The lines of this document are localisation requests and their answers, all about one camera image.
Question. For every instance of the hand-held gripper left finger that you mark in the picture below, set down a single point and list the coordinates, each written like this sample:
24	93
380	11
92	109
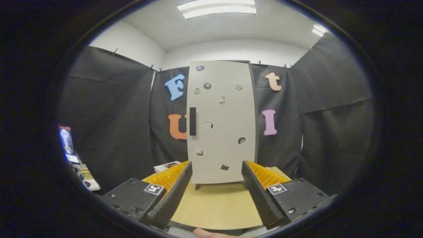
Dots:
172	201

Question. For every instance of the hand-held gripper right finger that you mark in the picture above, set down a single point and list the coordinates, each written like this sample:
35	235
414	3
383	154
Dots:
261	198

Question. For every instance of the light grey shoe cabinet door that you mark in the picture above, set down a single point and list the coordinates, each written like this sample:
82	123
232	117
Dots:
224	125

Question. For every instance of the grey shoe cabinet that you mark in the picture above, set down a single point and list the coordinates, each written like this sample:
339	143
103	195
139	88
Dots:
256	109

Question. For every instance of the white magazine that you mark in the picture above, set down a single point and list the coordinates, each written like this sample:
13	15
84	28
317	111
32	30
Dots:
165	166

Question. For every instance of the small cluttered items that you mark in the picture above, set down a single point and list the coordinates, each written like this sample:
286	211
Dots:
86	175

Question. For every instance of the black backdrop cloth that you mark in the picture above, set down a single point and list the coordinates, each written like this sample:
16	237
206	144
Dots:
109	115

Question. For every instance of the blue printed card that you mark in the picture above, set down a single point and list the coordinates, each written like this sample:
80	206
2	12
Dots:
67	142

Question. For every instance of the small ceiling light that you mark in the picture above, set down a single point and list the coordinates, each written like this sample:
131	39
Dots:
319	30

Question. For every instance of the long ceiling light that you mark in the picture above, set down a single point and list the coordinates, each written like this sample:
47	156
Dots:
216	8

